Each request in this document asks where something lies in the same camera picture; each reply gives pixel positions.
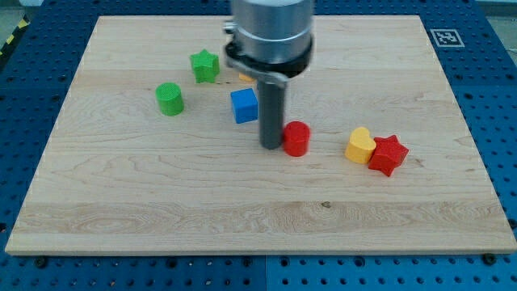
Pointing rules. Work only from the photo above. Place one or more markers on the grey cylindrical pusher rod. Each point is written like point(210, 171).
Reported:
point(270, 114)

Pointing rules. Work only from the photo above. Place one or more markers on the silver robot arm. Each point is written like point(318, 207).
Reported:
point(271, 42)

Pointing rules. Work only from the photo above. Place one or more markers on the yellow hexagon block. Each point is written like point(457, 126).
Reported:
point(245, 78)

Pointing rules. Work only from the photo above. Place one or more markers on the blue cube block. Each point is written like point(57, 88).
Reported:
point(244, 105)

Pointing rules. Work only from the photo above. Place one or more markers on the red cylinder block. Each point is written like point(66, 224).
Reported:
point(296, 136)

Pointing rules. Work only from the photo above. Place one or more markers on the green star block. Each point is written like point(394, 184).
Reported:
point(205, 66)

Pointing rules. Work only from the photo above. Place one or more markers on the green cylinder block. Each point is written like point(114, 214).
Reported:
point(169, 98)

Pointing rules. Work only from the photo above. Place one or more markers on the yellow heart block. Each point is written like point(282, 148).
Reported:
point(360, 146)

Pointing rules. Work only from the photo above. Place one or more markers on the wooden board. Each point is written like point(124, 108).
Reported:
point(117, 177)

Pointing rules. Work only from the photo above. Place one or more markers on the red star block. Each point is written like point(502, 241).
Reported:
point(388, 155)

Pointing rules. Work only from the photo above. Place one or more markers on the white fiducial marker tag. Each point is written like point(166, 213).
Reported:
point(447, 38)

